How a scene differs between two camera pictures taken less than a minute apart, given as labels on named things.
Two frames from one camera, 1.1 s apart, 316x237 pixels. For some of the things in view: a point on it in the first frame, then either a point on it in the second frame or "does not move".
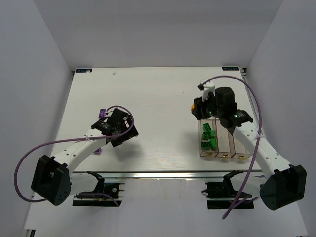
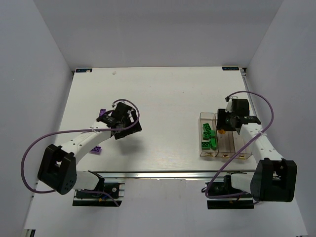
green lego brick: [205, 145] does not move
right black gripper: [197, 111] -> [222, 123]
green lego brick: [206, 136] does not move
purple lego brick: [102, 113] does not move
